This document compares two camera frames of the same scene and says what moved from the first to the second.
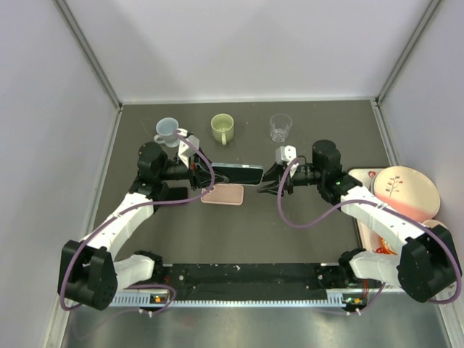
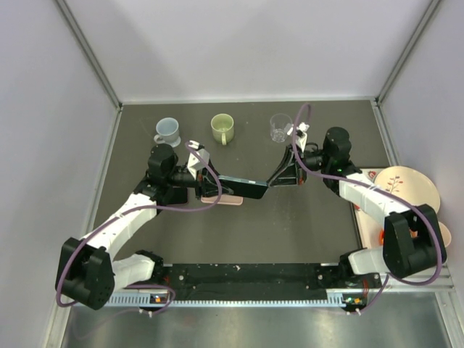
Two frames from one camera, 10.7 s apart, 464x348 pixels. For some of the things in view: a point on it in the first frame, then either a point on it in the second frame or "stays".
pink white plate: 408,191 stays
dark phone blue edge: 241,174 to 244,188
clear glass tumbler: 280,126 stays
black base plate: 244,282 stays
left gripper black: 200,172 to 206,183
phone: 224,194 stays
